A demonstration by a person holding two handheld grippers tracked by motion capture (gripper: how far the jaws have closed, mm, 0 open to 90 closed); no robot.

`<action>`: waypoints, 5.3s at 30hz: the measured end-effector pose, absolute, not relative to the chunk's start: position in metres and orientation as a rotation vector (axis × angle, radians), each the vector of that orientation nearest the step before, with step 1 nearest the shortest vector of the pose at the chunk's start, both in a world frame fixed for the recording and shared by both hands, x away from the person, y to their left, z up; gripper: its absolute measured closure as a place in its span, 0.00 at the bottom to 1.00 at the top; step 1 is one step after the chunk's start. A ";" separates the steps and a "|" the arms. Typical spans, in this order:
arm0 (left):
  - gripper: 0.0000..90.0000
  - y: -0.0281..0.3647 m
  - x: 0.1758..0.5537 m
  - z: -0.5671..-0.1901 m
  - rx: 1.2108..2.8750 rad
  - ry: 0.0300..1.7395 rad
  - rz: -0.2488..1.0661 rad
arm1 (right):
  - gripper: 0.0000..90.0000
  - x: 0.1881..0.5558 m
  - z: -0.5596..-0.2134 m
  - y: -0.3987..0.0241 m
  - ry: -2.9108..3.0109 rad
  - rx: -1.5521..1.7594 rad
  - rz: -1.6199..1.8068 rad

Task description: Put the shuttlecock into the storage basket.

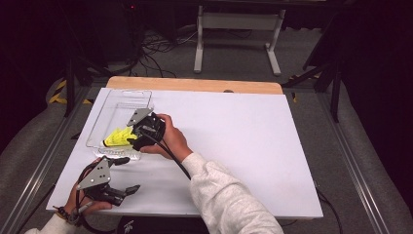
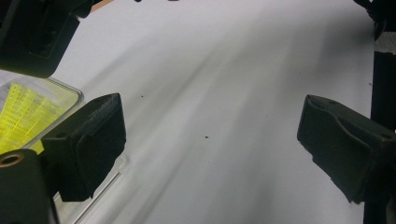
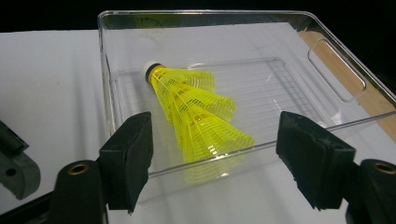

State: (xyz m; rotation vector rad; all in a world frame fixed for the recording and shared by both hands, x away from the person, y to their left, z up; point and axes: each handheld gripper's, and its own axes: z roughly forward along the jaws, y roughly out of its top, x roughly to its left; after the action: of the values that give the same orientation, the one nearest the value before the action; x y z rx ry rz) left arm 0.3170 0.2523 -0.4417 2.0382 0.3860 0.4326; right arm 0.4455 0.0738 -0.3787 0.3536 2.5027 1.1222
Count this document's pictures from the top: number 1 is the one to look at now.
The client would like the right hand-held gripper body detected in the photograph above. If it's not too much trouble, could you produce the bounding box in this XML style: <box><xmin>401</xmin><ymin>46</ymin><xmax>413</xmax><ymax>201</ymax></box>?
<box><xmin>126</xmin><ymin>107</ymin><xmax>167</xmax><ymax>148</ymax></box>

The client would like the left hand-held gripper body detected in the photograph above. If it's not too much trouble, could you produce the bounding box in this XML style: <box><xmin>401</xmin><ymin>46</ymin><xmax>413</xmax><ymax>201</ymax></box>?
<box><xmin>76</xmin><ymin>156</ymin><xmax>129</xmax><ymax>207</ymax></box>

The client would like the clear plastic container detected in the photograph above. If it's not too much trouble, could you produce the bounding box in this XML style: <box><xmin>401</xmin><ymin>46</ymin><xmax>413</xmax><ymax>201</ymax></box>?
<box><xmin>86</xmin><ymin>89</ymin><xmax>155</xmax><ymax>162</ymax></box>

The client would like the person's right hand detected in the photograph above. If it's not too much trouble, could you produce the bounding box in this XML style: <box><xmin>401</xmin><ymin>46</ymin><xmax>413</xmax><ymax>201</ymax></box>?
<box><xmin>139</xmin><ymin>113</ymin><xmax>194</xmax><ymax>163</ymax></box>

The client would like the person's left hand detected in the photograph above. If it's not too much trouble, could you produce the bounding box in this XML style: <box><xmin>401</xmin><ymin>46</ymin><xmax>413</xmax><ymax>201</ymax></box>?
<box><xmin>62</xmin><ymin>186</ymin><xmax>113</xmax><ymax>215</ymax></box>

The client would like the person's dark clothing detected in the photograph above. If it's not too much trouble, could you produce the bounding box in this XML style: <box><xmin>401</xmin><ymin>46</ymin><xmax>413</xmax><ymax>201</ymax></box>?
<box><xmin>116</xmin><ymin>215</ymin><xmax>210</xmax><ymax>234</ymax></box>

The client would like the black tripod stand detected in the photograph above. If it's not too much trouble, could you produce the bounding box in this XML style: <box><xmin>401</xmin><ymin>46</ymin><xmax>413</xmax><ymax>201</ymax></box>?
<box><xmin>282</xmin><ymin>57</ymin><xmax>346</xmax><ymax>124</ymax></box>
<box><xmin>62</xmin><ymin>53</ymin><xmax>113</xmax><ymax>119</ymax></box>

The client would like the white table board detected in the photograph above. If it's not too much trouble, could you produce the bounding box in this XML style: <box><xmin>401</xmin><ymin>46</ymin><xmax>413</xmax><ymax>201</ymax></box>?
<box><xmin>46</xmin><ymin>87</ymin><xmax>324</xmax><ymax>219</ymax></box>

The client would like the yellow black hazard tape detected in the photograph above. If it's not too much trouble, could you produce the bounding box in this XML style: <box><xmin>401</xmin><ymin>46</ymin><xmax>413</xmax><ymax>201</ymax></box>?
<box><xmin>48</xmin><ymin>79</ymin><xmax>94</xmax><ymax>106</ymax></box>

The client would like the white metal stand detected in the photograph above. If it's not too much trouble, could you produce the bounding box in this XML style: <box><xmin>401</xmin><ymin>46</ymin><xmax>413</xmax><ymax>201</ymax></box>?
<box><xmin>193</xmin><ymin>4</ymin><xmax>286</xmax><ymax>77</ymax></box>

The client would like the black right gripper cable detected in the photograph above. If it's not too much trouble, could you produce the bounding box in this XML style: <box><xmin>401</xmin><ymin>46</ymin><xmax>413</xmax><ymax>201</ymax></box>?
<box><xmin>141</xmin><ymin>129</ymin><xmax>192</xmax><ymax>180</ymax></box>

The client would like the dark wrist bracelet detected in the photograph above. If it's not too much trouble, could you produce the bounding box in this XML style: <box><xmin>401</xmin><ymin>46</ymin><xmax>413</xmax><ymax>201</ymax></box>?
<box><xmin>53</xmin><ymin>204</ymin><xmax>83</xmax><ymax>226</ymax></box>

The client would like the aluminium frame rail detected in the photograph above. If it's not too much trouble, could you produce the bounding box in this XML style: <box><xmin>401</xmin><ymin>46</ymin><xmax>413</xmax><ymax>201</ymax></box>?
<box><xmin>0</xmin><ymin>85</ymin><xmax>95</xmax><ymax>234</ymax></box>
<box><xmin>315</xmin><ymin>91</ymin><xmax>413</xmax><ymax>234</ymax></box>

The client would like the bundle of floor cables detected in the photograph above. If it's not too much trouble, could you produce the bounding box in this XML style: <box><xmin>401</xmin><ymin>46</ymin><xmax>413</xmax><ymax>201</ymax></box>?
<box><xmin>128</xmin><ymin>27</ymin><xmax>198</xmax><ymax>79</ymax></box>

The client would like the black floor cable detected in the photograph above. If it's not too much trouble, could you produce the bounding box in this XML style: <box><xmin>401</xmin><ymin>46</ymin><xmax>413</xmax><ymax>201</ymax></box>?
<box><xmin>280</xmin><ymin>185</ymin><xmax>346</xmax><ymax>234</ymax></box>

